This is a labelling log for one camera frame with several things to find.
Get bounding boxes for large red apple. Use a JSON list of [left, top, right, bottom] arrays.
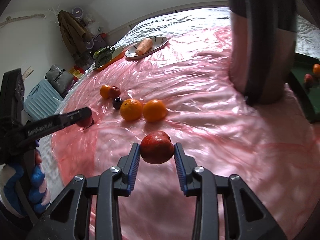
[[140, 131, 174, 164]]

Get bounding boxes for small red apple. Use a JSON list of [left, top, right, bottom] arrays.
[[304, 74, 313, 87]]

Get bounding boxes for blue white gloved hand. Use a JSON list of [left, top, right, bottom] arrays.
[[1, 141, 50, 222]]

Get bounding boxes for light blue suitcase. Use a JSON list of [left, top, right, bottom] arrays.
[[24, 79, 63, 121]]

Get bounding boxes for grey printed bag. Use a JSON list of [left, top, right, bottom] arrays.
[[46, 64, 73, 95]]

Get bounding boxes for yellow red snack boxes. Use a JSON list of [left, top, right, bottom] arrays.
[[68, 65, 85, 79]]

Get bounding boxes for dark plum centre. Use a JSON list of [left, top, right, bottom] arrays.
[[112, 97, 124, 110]]

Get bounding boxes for large bumpy orange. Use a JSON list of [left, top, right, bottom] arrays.
[[120, 99, 143, 121]]

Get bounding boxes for green leafy vegetable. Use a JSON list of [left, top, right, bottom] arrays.
[[93, 46, 115, 68]]

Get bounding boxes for brown hanging coat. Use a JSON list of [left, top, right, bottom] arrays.
[[58, 10, 92, 67]]

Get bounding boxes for orange plate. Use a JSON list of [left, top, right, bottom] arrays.
[[95, 48, 125, 72]]

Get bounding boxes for smooth orange right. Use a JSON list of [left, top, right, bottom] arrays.
[[142, 99, 168, 122]]

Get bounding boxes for small white fan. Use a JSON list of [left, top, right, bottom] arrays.
[[71, 7, 84, 19]]

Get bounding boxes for orange carrot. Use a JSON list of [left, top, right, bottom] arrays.
[[135, 38, 153, 56]]

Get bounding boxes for black white striped plate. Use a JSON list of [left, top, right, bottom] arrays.
[[124, 36, 168, 60]]

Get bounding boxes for pink plastic sheet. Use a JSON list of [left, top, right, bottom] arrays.
[[52, 27, 319, 239]]

